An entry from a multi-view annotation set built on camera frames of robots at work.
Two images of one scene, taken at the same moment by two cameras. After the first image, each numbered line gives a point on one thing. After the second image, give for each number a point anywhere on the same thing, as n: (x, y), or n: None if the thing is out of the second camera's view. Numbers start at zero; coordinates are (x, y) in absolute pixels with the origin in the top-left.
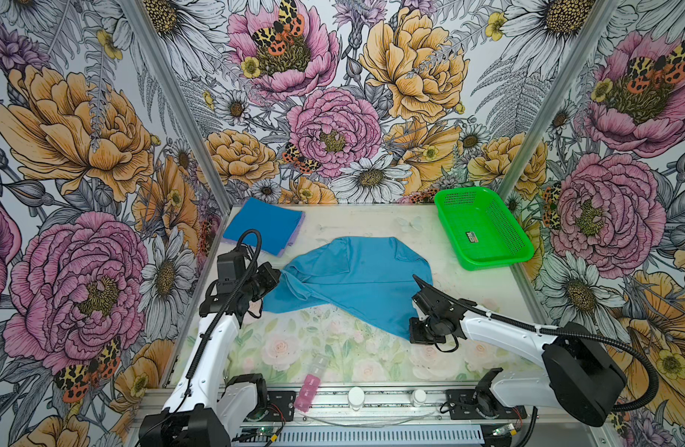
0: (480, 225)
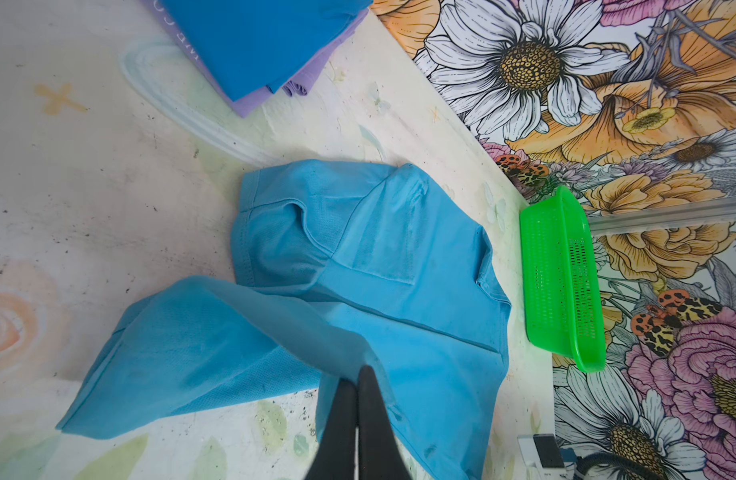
0: (561, 299)
